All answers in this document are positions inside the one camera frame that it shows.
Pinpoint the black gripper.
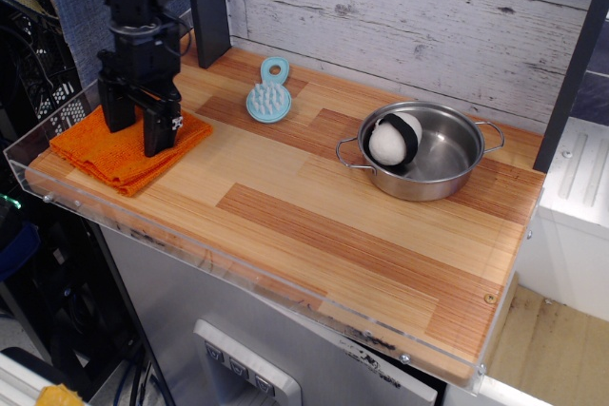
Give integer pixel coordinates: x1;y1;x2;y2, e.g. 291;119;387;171
98;20;184;157

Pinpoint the orange cloth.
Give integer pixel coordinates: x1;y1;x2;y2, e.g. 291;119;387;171
49;107;213;197

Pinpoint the dark grey left post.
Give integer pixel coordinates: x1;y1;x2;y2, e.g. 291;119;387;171
190;0;231;68

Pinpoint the dark grey right post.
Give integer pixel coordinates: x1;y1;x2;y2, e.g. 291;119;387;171
533;0;608;173

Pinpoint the small stainless steel pot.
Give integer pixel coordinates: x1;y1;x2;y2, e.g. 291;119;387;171
339;102;505;202

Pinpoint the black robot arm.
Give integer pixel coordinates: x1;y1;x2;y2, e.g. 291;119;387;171
98;0;183;157

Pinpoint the light blue scrub brush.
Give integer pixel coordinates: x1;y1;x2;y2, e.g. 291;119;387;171
246;57;292;124

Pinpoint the white toy sink unit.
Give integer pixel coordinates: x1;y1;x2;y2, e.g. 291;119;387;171
515;118;608;320

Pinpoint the white ball with black band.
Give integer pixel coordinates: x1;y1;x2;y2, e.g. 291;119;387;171
368;112;422;166

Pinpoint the silver toy dispenser panel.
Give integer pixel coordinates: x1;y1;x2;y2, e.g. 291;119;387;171
193;319;303;405

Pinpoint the clear acrylic table guard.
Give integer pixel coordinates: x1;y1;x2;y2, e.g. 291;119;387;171
2;10;543;396

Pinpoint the dark grey post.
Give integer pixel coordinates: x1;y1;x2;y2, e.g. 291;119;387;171
533;0;608;173
190;0;231;68

